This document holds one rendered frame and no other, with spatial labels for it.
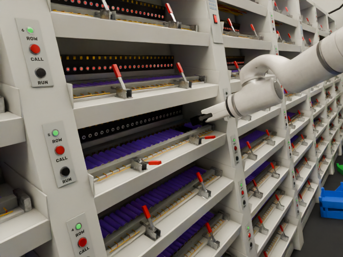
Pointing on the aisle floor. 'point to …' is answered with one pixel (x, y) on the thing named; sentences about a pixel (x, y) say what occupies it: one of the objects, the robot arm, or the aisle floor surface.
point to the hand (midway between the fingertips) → (198, 120)
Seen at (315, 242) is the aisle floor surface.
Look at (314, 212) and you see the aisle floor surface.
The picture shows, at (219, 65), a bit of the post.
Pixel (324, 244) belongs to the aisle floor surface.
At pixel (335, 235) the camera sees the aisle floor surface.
